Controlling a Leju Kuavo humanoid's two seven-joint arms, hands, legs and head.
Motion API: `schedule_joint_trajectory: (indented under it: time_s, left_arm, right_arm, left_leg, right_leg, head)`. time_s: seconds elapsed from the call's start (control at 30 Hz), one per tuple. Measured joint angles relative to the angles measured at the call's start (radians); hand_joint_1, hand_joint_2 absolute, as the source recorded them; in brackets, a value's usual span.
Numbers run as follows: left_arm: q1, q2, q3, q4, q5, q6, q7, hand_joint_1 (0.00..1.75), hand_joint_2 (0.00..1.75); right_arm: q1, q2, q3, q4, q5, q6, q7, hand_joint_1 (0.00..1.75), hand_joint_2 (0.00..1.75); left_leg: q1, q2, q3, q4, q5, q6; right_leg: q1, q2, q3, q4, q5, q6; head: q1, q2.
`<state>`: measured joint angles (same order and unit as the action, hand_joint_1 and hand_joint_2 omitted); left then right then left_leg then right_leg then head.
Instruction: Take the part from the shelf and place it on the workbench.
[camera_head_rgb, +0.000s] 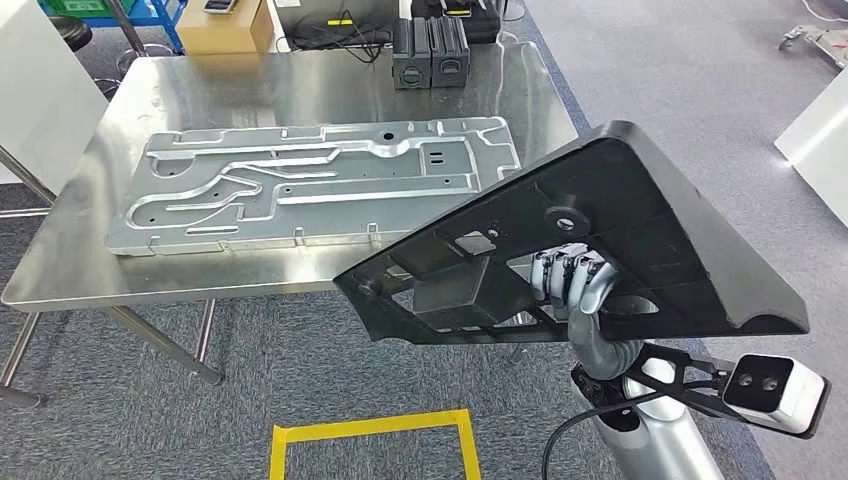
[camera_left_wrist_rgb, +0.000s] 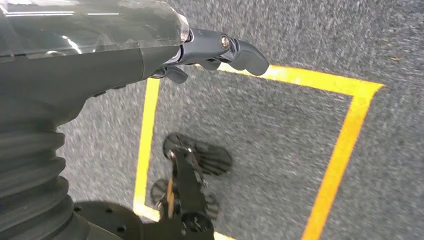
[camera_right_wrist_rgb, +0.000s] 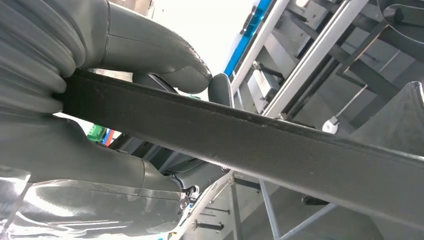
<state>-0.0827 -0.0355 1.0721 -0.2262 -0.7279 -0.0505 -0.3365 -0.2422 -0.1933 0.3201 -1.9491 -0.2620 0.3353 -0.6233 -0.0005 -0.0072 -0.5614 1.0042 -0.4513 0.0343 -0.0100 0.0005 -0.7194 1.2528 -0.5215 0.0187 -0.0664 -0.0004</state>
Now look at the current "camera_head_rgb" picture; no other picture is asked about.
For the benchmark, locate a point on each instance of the black battery box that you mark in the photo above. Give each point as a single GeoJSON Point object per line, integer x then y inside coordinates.
{"type": "Point", "coordinates": [412, 60]}
{"type": "Point", "coordinates": [450, 60]}

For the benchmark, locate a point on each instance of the white box panel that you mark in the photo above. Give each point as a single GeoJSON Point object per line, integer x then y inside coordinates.
{"type": "Point", "coordinates": [821, 152]}

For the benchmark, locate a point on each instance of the green plastic crate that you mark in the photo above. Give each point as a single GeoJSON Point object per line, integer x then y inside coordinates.
{"type": "Point", "coordinates": [79, 6]}

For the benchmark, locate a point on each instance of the blue metal shelf rack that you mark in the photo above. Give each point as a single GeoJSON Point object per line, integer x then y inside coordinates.
{"type": "Point", "coordinates": [169, 26]}

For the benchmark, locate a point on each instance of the cardboard box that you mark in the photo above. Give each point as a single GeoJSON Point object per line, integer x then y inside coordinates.
{"type": "Point", "coordinates": [225, 33]}

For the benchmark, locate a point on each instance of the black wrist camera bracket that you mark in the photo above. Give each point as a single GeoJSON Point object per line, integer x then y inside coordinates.
{"type": "Point", "coordinates": [709, 404]}

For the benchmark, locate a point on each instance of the metal wheeled dolly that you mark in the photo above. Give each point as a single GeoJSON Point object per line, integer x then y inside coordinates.
{"type": "Point", "coordinates": [821, 41]}

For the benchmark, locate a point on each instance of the large black plastic panel part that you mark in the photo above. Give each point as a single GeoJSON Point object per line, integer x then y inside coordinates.
{"type": "Point", "coordinates": [662, 199]}

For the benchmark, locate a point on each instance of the chrome stanchion post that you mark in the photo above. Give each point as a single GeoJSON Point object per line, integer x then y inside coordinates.
{"type": "Point", "coordinates": [128, 30]}

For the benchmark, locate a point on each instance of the black equipment case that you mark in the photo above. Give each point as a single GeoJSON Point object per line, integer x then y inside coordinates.
{"type": "Point", "coordinates": [305, 16]}

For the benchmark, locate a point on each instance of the black phone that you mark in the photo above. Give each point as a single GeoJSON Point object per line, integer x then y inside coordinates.
{"type": "Point", "coordinates": [220, 5]}

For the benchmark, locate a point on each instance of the stainless steel workbench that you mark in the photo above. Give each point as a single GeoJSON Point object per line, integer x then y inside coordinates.
{"type": "Point", "coordinates": [265, 86]}

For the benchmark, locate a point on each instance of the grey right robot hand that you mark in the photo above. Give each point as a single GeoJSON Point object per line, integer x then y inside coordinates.
{"type": "Point", "coordinates": [586, 278]}

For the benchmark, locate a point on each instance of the white cabinet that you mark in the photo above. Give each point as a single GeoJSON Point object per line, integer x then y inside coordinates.
{"type": "Point", "coordinates": [40, 99]}

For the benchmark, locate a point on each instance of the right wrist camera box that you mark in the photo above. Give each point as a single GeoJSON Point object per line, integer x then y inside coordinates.
{"type": "Point", "coordinates": [755, 384]}

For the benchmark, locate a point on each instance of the black tool case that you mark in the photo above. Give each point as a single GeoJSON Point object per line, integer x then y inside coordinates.
{"type": "Point", "coordinates": [477, 26]}

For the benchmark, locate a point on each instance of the stamped silver metal plate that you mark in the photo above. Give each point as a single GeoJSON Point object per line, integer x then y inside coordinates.
{"type": "Point", "coordinates": [331, 212]}

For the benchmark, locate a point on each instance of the yellow floor tape square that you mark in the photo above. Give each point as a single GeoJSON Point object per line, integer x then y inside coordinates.
{"type": "Point", "coordinates": [371, 426]}

